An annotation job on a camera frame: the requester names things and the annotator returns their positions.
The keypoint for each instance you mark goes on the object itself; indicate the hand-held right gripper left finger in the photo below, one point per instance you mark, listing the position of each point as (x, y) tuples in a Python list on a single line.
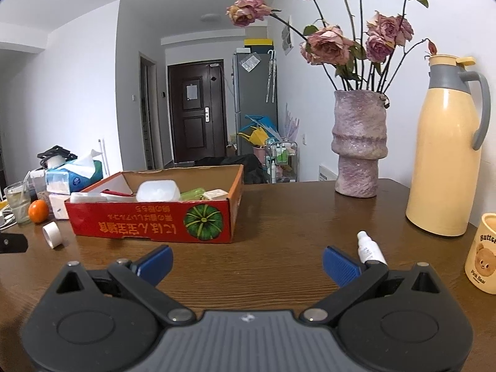
[(157, 263)]

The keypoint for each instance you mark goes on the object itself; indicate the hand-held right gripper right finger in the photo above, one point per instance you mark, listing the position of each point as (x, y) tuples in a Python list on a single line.
[(341, 265)]

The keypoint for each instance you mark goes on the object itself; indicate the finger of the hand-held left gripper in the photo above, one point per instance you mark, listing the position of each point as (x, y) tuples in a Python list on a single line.
[(13, 244)]

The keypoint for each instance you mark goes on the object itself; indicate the small white spray bottle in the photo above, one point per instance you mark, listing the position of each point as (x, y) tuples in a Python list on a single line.
[(368, 248)]

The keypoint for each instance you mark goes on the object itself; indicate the red cardboard box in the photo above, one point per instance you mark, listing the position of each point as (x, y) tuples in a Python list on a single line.
[(147, 223)]

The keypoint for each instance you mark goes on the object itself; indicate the clear cotton swab container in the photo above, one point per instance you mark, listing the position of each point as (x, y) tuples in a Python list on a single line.
[(157, 192)]

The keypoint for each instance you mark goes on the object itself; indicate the green spray bottle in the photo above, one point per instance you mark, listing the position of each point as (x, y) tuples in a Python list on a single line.
[(192, 193)]

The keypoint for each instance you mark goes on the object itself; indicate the red lint brush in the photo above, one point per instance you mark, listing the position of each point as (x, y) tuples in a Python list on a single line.
[(116, 193)]

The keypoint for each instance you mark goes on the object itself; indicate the white yellow toy cube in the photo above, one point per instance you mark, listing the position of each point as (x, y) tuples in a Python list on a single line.
[(215, 195)]

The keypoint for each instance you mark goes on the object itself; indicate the clear glass cup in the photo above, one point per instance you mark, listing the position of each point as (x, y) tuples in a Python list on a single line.
[(17, 205)]

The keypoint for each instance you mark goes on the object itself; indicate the orange fruit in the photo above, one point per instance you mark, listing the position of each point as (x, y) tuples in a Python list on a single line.
[(38, 211)]

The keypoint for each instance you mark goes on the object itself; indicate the white tape roll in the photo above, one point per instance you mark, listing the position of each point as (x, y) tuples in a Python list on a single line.
[(54, 229)]

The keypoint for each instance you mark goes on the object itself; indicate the small white box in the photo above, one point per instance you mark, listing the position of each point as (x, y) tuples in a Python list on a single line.
[(58, 207)]

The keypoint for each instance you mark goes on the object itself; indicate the clear plastic container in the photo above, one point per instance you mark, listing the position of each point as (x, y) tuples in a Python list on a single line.
[(38, 180)]

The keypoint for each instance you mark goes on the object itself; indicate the blue tissue box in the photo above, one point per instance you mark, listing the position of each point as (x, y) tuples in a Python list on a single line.
[(62, 182)]

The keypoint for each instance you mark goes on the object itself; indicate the white board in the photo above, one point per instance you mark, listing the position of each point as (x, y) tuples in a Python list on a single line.
[(327, 174)]

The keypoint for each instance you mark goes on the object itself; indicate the black device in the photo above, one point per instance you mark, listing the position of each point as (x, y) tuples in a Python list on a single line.
[(58, 151)]

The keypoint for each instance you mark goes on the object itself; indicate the pink ceramic vase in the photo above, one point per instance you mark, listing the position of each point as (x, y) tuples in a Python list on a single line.
[(358, 143)]

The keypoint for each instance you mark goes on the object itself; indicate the metal rolling cart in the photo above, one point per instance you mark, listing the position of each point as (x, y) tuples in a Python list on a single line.
[(283, 155)]

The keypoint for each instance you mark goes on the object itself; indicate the black cloth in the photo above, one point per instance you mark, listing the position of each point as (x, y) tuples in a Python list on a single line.
[(248, 162)]

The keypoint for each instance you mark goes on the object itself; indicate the pink bucket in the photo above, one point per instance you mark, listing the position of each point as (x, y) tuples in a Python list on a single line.
[(259, 151)]

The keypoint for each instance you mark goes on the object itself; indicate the yellow bear mug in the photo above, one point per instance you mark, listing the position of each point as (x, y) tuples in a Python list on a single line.
[(482, 255)]

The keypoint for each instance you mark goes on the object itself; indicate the dark brown door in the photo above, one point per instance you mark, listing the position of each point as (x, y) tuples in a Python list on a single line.
[(197, 124)]

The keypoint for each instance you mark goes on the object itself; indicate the yellow thermos jug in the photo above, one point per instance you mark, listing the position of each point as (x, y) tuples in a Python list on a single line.
[(441, 155)]

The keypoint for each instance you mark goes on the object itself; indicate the yellow bag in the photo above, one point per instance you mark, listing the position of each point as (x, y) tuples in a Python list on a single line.
[(259, 137)]

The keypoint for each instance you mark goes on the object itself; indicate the pale lilac decoration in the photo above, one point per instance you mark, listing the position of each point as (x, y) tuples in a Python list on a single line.
[(291, 122)]

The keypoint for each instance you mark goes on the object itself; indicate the blue plastic rack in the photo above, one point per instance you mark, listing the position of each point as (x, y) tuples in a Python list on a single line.
[(257, 119)]

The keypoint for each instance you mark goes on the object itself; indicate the grey refrigerator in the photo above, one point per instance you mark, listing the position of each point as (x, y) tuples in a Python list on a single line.
[(252, 97)]

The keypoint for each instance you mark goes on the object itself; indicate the clear folded umbrellas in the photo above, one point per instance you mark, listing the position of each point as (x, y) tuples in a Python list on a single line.
[(270, 73)]

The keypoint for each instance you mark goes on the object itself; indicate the dried pink roses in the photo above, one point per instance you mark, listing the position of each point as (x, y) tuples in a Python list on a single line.
[(329, 44)]

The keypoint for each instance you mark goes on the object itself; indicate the white electric panel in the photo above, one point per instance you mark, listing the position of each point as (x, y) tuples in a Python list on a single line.
[(286, 37)]

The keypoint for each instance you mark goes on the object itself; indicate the yellow box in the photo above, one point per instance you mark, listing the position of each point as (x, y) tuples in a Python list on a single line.
[(257, 41)]

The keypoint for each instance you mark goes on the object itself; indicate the round ceiling light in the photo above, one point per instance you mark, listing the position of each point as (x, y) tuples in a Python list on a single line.
[(210, 17)]

